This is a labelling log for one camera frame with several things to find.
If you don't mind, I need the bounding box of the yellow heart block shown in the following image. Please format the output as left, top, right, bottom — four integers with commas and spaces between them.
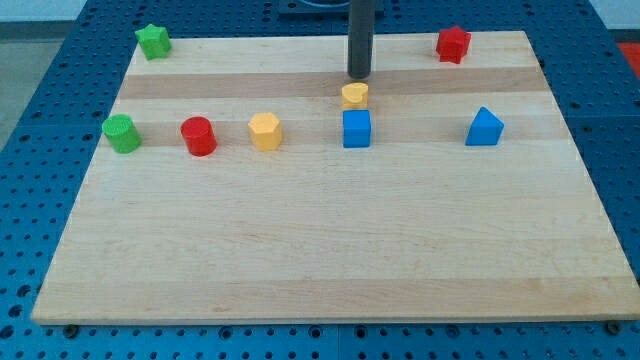
341, 82, 369, 110

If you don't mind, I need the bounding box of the blue cube block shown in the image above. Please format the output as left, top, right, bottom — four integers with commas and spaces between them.
342, 109, 372, 148

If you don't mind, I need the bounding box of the yellow hexagon block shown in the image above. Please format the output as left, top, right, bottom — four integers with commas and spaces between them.
248, 112, 283, 151

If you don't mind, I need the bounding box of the wooden board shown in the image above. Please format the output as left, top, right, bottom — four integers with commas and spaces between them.
32, 31, 639, 326

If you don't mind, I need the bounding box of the red cylinder block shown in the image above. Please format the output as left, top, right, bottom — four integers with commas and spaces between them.
180, 116, 217, 157

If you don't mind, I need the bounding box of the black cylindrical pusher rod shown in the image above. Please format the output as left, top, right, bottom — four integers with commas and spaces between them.
347, 0, 376, 79

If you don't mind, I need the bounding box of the blue triangular prism block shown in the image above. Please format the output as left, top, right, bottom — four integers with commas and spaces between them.
465, 107, 504, 146

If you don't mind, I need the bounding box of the red star block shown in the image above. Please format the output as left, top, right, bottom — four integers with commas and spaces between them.
436, 26, 472, 64

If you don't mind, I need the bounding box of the green cylinder block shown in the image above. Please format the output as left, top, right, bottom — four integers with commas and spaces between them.
102, 114, 142, 154

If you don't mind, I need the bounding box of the green star block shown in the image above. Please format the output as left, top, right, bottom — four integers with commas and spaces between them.
135, 24, 171, 60

